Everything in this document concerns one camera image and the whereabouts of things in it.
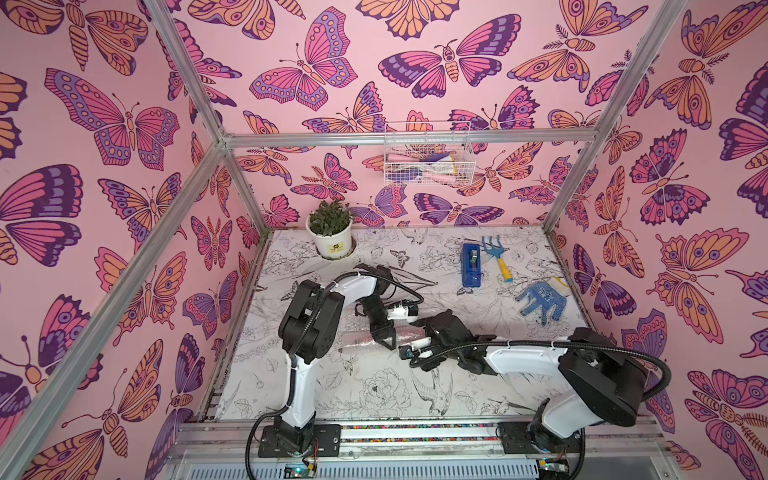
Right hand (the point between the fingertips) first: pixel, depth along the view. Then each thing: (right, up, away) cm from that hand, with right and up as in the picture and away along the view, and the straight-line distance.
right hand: (416, 328), depth 88 cm
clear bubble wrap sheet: (-18, -2, +4) cm, 19 cm away
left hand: (-7, -4, +3) cm, 9 cm away
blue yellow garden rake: (+33, +24, +25) cm, 48 cm away
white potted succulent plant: (-27, +31, +10) cm, 43 cm away
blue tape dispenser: (+20, +18, +15) cm, 31 cm away
